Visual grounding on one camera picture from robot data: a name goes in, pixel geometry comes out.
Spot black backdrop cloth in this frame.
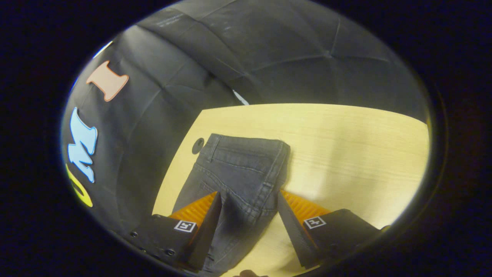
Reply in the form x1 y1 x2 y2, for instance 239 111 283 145
61 0 429 235

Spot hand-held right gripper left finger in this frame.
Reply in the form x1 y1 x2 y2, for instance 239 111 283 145
129 191 223 272

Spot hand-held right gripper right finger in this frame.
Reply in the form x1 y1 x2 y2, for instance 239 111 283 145
277 190 382 270

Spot dark grey jeans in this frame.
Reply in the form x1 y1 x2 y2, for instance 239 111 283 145
171 133 291 277

